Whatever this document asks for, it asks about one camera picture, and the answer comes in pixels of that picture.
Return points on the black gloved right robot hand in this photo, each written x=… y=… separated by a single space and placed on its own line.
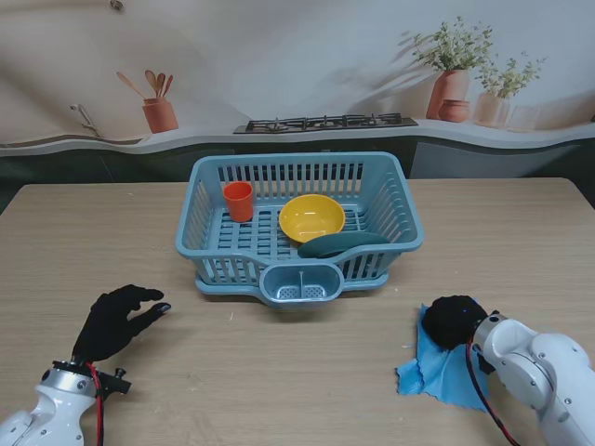
x=453 y=320

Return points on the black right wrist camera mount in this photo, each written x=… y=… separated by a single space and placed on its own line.
x=483 y=360

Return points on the yellow plastic plate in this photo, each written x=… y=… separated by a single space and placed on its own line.
x=311 y=218

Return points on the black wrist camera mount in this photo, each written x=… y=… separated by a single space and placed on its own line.
x=483 y=360
x=115 y=382

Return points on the light blue plastic dish basket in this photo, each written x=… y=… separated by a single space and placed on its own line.
x=395 y=204

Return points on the blue cleaning cloth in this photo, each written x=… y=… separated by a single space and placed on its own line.
x=441 y=376

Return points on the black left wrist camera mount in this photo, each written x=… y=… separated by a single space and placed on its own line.
x=115 y=382

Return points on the printed kitchen backdrop banner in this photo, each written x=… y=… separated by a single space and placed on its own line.
x=297 y=56

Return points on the teal plastic plate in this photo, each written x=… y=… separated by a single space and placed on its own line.
x=334 y=245

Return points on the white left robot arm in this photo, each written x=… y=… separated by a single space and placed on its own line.
x=42 y=409

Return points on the orange plastic cup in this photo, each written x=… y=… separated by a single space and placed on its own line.
x=239 y=202

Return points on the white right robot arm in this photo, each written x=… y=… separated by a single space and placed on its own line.
x=544 y=367

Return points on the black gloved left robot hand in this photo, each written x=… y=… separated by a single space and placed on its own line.
x=111 y=325

